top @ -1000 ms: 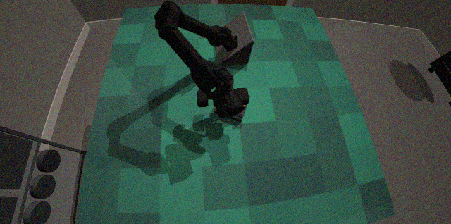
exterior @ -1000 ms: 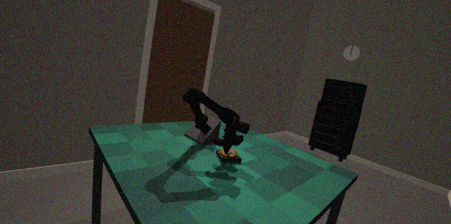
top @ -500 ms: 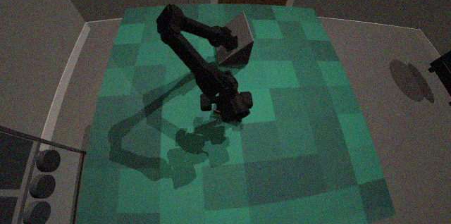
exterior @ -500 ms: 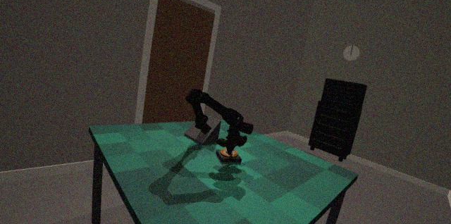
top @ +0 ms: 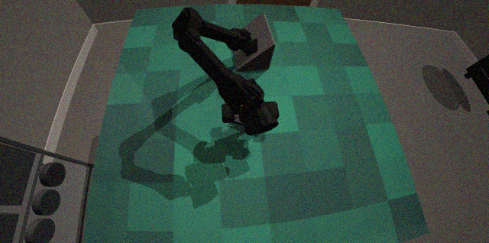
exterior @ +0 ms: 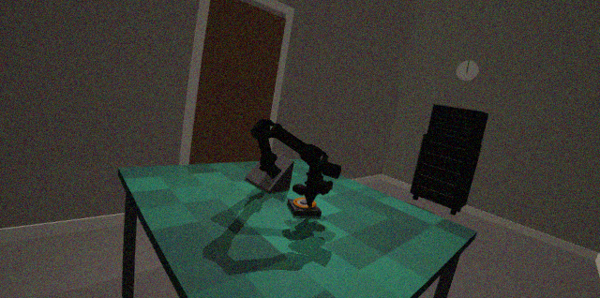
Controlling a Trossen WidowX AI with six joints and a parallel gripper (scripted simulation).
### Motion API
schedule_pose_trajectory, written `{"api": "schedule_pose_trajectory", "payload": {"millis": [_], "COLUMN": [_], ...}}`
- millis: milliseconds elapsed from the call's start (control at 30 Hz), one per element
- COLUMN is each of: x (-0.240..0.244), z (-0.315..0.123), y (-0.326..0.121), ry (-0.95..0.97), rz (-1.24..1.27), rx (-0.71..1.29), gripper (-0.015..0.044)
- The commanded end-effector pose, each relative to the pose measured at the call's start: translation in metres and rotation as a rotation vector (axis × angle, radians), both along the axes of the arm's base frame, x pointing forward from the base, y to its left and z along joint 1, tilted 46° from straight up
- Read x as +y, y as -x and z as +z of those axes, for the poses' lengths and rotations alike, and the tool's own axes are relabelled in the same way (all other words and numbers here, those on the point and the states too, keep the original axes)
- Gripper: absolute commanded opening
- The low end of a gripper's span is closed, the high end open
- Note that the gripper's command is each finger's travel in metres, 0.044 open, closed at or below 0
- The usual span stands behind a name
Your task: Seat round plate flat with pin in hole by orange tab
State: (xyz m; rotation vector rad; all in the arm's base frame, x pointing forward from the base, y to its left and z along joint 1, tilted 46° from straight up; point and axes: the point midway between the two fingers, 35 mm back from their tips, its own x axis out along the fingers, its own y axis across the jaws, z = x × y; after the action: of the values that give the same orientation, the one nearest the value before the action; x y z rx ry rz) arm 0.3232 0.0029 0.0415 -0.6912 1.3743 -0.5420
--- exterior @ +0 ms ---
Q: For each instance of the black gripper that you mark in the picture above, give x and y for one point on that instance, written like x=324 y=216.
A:
x=308 y=191

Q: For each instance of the orange round plate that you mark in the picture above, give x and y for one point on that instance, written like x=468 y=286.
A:
x=298 y=204

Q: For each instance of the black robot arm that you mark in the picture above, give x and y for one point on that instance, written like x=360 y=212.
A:
x=310 y=153

